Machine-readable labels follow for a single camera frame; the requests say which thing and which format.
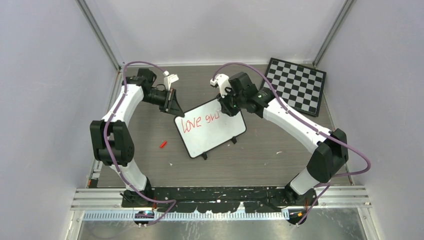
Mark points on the red marker cap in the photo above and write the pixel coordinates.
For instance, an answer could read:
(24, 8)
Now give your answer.
(163, 144)

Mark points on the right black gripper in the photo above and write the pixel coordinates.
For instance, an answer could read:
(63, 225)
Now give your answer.
(225, 108)

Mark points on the white whiteboard with black frame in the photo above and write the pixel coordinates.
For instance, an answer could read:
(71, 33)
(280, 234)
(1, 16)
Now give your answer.
(205, 127)

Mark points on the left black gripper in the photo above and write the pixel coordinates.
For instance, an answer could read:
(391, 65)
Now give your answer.
(171, 105)

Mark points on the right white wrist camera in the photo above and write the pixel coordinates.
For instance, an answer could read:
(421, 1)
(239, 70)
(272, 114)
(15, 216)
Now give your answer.
(221, 81)

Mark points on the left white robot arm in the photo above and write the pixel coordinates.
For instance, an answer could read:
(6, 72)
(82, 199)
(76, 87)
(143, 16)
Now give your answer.
(111, 139)

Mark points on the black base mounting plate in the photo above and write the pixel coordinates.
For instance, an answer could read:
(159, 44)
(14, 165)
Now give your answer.
(257, 199)

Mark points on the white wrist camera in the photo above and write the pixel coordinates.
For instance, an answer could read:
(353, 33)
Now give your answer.
(221, 81)
(169, 79)

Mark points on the black white checkerboard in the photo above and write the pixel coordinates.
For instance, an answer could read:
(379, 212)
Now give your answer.
(301, 87)

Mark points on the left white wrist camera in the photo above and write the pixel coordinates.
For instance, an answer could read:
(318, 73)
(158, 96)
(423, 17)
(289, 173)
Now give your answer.
(169, 79)

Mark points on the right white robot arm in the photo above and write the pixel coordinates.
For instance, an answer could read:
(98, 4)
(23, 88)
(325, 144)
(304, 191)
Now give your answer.
(329, 154)

